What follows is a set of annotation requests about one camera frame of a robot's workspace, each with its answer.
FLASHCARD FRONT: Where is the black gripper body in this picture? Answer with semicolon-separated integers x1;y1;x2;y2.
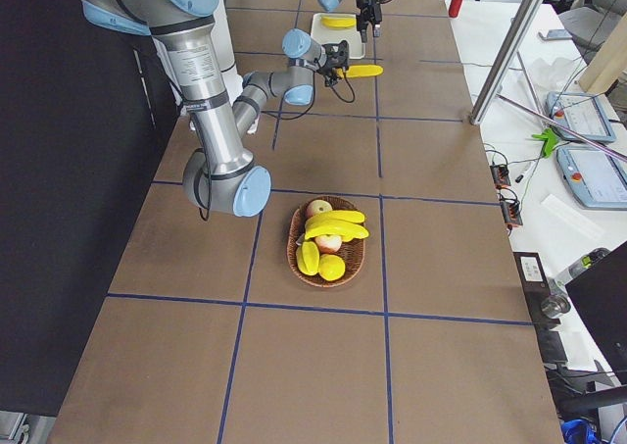
320;40;350;76
356;0;382;22

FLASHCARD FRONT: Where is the yellow banana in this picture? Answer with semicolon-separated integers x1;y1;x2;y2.
305;221;369;240
305;210;366;229
320;14;357;30
344;64;384;79

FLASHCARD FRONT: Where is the brown wicker basket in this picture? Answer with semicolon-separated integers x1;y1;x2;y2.
286;199;365;288

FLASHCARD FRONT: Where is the cream bear print tray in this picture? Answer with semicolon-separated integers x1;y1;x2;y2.
310;13;365;59

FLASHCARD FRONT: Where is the pink peach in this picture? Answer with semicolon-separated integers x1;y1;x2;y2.
306;199;333;219

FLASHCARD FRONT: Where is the yellow star fruit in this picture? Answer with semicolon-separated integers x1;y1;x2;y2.
296;241;320;275

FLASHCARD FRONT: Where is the yellow lemon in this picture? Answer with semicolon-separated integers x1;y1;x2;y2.
317;254;346;281

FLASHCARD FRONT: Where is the green clamp tool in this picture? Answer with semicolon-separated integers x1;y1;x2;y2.
531;127;559;159

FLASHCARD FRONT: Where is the upper teach pendant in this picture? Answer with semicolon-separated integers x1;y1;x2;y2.
546;91;616;143

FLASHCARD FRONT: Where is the teach pendant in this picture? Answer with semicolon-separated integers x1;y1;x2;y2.
555;145;626;210
546;91;616;143

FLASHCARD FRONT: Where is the lower teach pendant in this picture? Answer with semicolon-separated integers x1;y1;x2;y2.
555;145;626;210

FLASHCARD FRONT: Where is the black monitor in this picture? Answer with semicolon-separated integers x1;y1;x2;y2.
566;246;626;384

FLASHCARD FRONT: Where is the aluminium frame post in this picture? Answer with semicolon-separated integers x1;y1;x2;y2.
469;0;543;125

